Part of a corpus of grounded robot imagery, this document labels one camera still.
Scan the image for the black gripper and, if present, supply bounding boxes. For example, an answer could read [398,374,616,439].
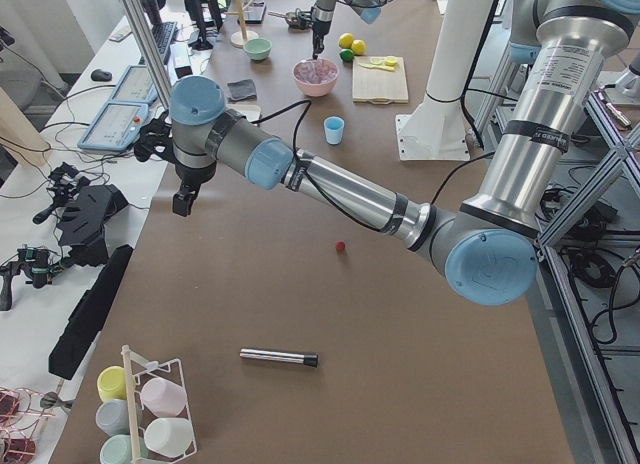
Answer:
[312,19,330,60]
[172,161,216,216]

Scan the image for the clear ice cubes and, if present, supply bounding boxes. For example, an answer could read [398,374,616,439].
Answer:
[293,59,338,84]

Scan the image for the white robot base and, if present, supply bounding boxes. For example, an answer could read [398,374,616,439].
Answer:
[396,0,499,161]

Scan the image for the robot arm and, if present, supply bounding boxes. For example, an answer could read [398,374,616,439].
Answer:
[170,0,639,306]
[311,0,391,60]

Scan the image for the steel ice scoop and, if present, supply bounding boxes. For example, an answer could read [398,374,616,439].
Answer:
[267,9,312,30]

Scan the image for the light blue cup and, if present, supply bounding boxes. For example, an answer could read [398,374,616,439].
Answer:
[323,116,345,145]

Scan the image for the wooden cup stand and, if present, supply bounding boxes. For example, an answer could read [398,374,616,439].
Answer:
[227,0,259,49]

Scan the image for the pink cup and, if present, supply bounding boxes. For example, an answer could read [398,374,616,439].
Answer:
[140,377,187,417]

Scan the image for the yellow cup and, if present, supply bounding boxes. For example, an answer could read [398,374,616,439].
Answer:
[96,366,127,402]

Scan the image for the grey cup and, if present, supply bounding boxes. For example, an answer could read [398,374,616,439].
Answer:
[95,399,130,436]

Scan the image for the white cup rack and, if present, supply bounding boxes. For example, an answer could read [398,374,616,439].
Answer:
[121,345,198,463]

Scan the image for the mint cup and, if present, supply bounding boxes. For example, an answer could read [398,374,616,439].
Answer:
[99,434,133,464]

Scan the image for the green lime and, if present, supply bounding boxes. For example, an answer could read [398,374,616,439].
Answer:
[340,49,354,62]

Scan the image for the yellow lemon far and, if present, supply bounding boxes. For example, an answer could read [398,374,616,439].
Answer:
[338,33,354,49]

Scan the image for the yellow lemon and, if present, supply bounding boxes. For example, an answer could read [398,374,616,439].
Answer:
[350,39,367,56]
[338,33,354,49]

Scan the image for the pink bowl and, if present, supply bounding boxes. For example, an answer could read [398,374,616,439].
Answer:
[292,58,339,97]

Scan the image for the yellow lemon near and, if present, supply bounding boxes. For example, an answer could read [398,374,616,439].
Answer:
[350,39,367,56]

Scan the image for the green bowl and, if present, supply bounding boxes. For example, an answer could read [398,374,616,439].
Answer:
[243,38,272,62]

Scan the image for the wooden cutting board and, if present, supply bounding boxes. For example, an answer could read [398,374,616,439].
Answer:
[352,56,409,104]

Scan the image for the yellow plastic knife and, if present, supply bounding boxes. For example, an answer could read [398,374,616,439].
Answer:
[358,62,396,72]

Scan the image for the lemon half lower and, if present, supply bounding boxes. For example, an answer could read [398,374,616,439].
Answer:
[384,56,398,67]

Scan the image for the grey folded cloth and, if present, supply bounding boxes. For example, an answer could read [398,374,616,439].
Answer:
[227,79,257,102]

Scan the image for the cream rabbit tray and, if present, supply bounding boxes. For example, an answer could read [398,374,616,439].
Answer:
[228,103,261,122]

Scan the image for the teach pendant near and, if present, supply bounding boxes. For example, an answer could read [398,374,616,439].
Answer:
[77,101,149,153]

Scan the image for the teach pendant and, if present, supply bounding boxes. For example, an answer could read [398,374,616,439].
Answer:
[77,101,149,153]
[111,65,158,104]

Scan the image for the teach pendant far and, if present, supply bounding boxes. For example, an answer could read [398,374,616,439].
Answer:
[111,65,158,104]

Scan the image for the black mouse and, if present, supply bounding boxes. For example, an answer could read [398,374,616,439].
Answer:
[90,69,112,82]

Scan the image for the black keyboard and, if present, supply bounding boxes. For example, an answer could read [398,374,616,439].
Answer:
[151,21,177,64]

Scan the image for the black long box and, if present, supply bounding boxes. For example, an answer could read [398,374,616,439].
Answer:
[48,245,133,380]

